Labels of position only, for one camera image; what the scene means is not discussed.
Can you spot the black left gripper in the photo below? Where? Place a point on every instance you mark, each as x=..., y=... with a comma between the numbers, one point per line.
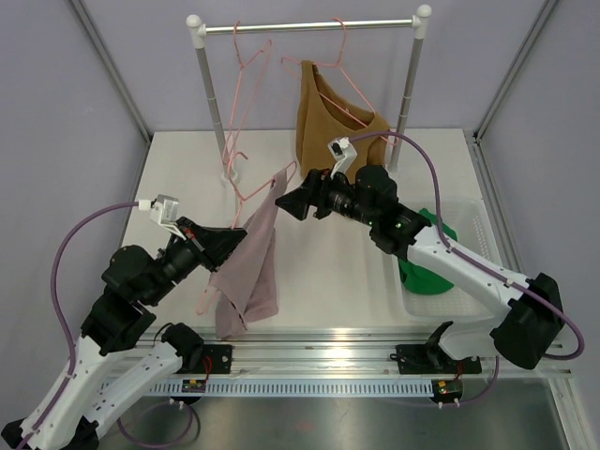
x=212, y=246

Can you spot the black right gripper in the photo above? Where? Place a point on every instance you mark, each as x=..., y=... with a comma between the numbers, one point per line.
x=317, y=189

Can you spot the pink hanger of mauve top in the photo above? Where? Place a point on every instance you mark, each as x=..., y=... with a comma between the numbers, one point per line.
x=246, y=186

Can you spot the mauve pink tank top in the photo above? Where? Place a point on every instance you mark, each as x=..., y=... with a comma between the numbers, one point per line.
x=245, y=287

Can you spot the green tank top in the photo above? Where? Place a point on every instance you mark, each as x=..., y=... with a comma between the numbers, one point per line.
x=419, y=280

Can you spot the pink hanger of green top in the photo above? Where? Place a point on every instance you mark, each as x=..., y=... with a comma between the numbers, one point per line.
x=249, y=81

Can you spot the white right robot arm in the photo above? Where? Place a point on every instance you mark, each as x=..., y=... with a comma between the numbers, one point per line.
x=524, y=313

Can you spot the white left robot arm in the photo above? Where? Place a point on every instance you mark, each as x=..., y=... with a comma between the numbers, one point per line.
x=79, y=409

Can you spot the tan brown tank top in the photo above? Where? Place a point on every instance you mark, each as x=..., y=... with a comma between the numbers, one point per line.
x=324, y=115

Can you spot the white plastic basket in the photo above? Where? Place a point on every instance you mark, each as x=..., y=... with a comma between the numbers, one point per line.
x=468, y=219

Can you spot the white clothes rack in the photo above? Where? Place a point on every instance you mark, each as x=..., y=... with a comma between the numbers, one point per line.
x=199, y=31

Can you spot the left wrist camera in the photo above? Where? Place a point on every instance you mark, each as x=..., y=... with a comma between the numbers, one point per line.
x=163, y=211

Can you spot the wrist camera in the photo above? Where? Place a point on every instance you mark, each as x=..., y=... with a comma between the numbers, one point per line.
x=344, y=154
x=163, y=211

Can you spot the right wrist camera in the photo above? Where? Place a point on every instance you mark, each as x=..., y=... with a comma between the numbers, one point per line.
x=344, y=154

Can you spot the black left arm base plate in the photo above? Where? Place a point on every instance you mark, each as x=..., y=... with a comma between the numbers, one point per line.
x=215, y=359

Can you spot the aluminium front rail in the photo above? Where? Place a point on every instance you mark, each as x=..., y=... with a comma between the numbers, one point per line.
x=351, y=353

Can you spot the white slotted cable duct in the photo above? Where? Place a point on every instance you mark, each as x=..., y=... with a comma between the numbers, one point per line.
x=299, y=388

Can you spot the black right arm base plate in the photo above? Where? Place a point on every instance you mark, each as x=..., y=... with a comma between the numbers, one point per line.
x=421, y=359

